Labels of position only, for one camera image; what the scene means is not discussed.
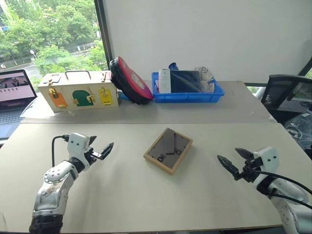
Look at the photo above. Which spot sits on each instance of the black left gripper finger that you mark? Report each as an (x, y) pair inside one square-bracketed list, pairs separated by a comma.
[(92, 141), (107, 150)]

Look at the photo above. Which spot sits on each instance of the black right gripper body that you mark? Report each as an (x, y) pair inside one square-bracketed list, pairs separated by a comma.
[(251, 169)]

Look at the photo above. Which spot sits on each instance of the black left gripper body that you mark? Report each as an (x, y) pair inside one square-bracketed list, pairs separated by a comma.
[(89, 157)]

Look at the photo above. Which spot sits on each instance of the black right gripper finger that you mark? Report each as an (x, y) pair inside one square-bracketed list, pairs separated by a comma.
[(246, 154), (228, 165)]

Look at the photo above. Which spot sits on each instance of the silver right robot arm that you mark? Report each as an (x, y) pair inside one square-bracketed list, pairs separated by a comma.
[(290, 212)]

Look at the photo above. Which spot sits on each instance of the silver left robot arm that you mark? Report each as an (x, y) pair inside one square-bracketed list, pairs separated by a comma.
[(53, 185)]

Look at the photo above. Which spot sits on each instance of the wooden latch lock box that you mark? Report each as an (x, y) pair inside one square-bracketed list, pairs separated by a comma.
[(80, 91)]

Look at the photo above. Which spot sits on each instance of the small blue object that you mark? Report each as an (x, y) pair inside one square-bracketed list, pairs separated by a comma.
[(123, 95)]

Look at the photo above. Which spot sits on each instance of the wooden framed digital clock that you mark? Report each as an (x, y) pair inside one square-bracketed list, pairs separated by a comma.
[(168, 152)]

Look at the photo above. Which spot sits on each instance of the black office chair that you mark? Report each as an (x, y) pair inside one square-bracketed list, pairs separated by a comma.
[(280, 95)]

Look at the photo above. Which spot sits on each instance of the red black round pad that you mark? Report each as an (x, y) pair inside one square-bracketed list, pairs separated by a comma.
[(132, 83)]

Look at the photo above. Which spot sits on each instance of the blue plastic bin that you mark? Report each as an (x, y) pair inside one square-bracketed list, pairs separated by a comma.
[(187, 97)]

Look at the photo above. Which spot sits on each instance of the crumpled clear plastic bag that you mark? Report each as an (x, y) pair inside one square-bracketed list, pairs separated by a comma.
[(206, 74)]

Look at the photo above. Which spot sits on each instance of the white slim carton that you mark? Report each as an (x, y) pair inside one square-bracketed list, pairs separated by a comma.
[(165, 81)]

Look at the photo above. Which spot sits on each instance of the grey laptop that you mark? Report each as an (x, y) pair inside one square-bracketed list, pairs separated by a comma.
[(14, 90)]

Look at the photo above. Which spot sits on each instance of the dark blue flat box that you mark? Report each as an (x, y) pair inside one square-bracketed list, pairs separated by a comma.
[(185, 81)]

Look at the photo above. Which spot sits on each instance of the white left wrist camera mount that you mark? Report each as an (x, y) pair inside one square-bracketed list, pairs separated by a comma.
[(76, 143)]

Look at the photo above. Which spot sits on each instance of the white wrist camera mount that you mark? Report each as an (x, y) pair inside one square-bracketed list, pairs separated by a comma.
[(268, 159), (76, 143)]

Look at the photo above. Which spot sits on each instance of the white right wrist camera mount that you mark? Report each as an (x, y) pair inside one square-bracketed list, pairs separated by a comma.
[(268, 159)]

